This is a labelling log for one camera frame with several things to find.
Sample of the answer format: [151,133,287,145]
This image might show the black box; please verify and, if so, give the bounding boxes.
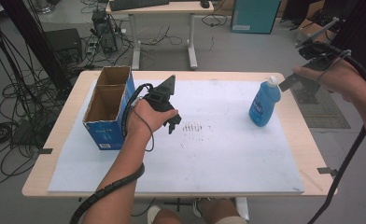
[45,28,83,64]

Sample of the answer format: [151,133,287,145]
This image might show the black spiral-wrapped cable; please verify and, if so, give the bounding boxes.
[69,82,156,224]
[306,41,366,224]

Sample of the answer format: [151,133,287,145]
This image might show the white shoe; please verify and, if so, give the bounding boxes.
[147,204,162,224]

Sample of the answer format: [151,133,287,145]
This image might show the black computer tower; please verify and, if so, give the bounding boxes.
[91,9,119,54]

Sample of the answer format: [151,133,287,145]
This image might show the wooden table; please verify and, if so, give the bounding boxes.
[21,70,338,199]

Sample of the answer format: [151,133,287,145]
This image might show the bundle of black floor cables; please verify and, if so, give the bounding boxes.
[0,18,67,188]

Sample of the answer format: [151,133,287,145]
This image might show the person's right hand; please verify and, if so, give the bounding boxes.
[292,59,366,103]

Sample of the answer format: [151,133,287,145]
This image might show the person's left hand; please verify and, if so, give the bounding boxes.
[126,99,179,142]

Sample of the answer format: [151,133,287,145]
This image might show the white desk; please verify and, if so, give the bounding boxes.
[105,0,215,71]

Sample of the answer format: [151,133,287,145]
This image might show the brown cardboard box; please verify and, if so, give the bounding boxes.
[297,0,339,44]

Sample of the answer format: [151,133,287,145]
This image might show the blue cardboard box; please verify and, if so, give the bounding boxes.
[82,65,136,151]

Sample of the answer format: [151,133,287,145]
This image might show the blue bottle with white cap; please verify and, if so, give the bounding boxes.
[248,76,282,128]

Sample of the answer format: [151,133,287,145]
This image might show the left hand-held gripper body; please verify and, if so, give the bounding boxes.
[143,74,179,112]

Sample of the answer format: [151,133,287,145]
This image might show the dark grid floor mat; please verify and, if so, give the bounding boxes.
[290,86,352,130]

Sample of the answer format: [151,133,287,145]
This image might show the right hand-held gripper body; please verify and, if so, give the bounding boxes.
[295,16,344,71]

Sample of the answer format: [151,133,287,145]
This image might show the black keyboard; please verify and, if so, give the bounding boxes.
[108,0,171,12]

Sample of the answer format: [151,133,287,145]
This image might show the teal cabinet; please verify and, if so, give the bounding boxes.
[230,0,282,35]

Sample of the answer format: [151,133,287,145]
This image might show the person's legs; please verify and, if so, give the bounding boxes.
[154,198,248,224]

